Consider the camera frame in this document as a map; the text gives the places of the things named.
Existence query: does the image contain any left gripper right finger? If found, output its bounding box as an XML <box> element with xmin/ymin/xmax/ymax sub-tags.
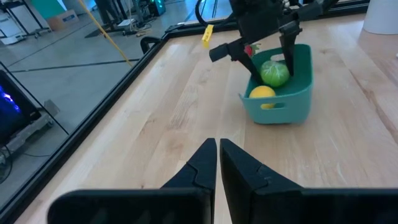
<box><xmin>220</xmin><ymin>138</ymin><xmax>398</xmax><ymax>224</ymax></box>

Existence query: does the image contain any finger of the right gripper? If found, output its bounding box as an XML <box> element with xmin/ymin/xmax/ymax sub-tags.
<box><xmin>231</xmin><ymin>42</ymin><xmax>265</xmax><ymax>85</ymax></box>
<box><xmin>279</xmin><ymin>28</ymin><xmax>303</xmax><ymax>77</ymax></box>

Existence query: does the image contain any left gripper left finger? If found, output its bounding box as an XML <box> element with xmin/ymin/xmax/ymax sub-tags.
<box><xmin>47</xmin><ymin>138</ymin><xmax>218</xmax><ymax>224</ymax></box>

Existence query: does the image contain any red toy strawberry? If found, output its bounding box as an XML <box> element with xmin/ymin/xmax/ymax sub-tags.
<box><xmin>244</xmin><ymin>42</ymin><xmax>261</xmax><ymax>58</ymax></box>

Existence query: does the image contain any green toy cabbage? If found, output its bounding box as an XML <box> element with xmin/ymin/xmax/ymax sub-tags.
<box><xmin>259</xmin><ymin>60</ymin><xmax>291</xmax><ymax>88</ymax></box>

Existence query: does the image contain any yellow toy lemon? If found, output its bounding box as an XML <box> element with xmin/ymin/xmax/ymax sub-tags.
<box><xmin>248</xmin><ymin>85</ymin><xmax>277</xmax><ymax>110</ymax></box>

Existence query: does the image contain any teal plastic bin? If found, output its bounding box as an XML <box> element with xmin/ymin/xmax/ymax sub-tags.
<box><xmin>238</xmin><ymin>43</ymin><xmax>314</xmax><ymax>125</ymax></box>

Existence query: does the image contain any yellow tag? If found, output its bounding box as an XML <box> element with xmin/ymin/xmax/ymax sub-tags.
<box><xmin>201</xmin><ymin>24</ymin><xmax>215</xmax><ymax>49</ymax></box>

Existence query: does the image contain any green artificial plant white pot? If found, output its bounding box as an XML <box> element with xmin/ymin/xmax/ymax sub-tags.
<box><xmin>363</xmin><ymin>0</ymin><xmax>398</xmax><ymax>35</ymax></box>

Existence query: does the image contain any person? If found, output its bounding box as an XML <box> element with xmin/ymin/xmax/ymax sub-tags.
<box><xmin>95</xmin><ymin>0</ymin><xmax>123</xmax><ymax>27</ymax></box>

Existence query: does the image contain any cardboard box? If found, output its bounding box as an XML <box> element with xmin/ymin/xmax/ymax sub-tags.
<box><xmin>46</xmin><ymin>9</ymin><xmax>80</xmax><ymax>31</ymax></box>

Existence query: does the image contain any green panel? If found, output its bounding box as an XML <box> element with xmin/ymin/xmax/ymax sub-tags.
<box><xmin>30</xmin><ymin>0</ymin><xmax>68</xmax><ymax>19</ymax></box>

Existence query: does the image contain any white cabinet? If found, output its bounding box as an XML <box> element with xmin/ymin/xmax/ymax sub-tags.
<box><xmin>0</xmin><ymin>2</ymin><xmax>52</xmax><ymax>46</ymax></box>

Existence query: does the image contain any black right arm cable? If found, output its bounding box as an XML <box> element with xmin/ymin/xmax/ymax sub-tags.
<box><xmin>195</xmin><ymin>0</ymin><xmax>238</xmax><ymax>28</ymax></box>

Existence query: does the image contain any yellow cable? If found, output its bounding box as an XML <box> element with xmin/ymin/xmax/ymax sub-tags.
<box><xmin>77</xmin><ymin>0</ymin><xmax>134</xmax><ymax>68</ymax></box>

